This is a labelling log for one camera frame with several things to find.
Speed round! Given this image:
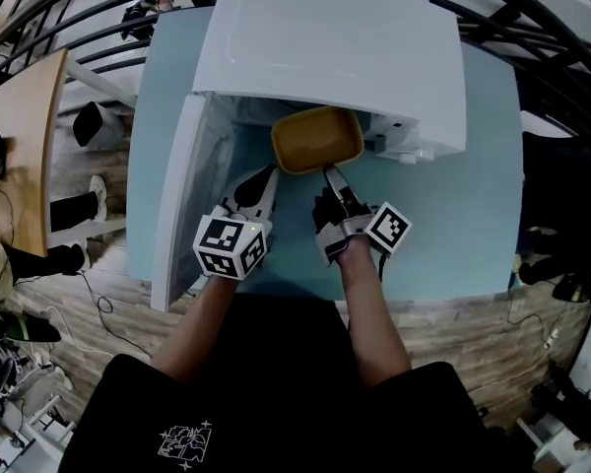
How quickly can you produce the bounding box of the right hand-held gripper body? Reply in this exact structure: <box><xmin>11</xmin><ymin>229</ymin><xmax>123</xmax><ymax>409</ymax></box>
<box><xmin>312</xmin><ymin>187</ymin><xmax>414</xmax><ymax>268</ymax></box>

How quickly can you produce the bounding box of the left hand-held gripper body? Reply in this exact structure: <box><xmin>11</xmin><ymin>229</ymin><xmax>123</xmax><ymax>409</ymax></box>
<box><xmin>192</xmin><ymin>167</ymin><xmax>277</xmax><ymax>281</ymax></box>

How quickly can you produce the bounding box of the yellow food container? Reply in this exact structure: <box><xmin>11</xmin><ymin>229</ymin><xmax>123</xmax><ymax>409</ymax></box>
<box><xmin>270</xmin><ymin>105</ymin><xmax>365</xmax><ymax>175</ymax></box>

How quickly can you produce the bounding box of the white microwave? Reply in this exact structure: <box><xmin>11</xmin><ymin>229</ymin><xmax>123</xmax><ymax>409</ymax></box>
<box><xmin>150</xmin><ymin>0</ymin><xmax>469</xmax><ymax>313</ymax></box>

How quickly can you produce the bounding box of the person's right forearm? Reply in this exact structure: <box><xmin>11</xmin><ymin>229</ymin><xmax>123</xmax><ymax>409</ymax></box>
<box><xmin>333</xmin><ymin>236</ymin><xmax>414</xmax><ymax>391</ymax></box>

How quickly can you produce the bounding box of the person's left forearm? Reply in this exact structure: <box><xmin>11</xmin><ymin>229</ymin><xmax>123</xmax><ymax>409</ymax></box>
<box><xmin>151</xmin><ymin>274</ymin><xmax>238</xmax><ymax>384</ymax></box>

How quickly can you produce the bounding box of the person's black printed shirt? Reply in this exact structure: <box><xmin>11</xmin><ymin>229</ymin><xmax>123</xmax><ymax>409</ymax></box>
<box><xmin>57</xmin><ymin>291</ymin><xmax>539</xmax><ymax>473</ymax></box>

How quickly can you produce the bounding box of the black and white bin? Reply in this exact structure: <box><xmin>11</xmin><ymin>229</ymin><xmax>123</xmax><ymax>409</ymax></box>
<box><xmin>72</xmin><ymin>101</ymin><xmax>125</xmax><ymax>148</ymax></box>

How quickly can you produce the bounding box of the black and green shoe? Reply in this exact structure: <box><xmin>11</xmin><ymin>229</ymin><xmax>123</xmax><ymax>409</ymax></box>
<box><xmin>0</xmin><ymin>305</ymin><xmax>63</xmax><ymax>345</ymax></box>

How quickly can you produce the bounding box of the wooden desk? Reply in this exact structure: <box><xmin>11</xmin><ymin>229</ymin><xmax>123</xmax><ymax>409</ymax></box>
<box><xmin>0</xmin><ymin>48</ymin><xmax>70</xmax><ymax>259</ymax></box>

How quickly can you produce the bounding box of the black equipment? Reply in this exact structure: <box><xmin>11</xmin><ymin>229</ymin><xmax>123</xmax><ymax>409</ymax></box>
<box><xmin>530</xmin><ymin>361</ymin><xmax>591</xmax><ymax>455</ymax></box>

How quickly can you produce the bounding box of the black floor cable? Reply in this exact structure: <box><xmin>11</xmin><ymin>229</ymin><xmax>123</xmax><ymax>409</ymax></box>
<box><xmin>76</xmin><ymin>269</ymin><xmax>152</xmax><ymax>357</ymax></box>

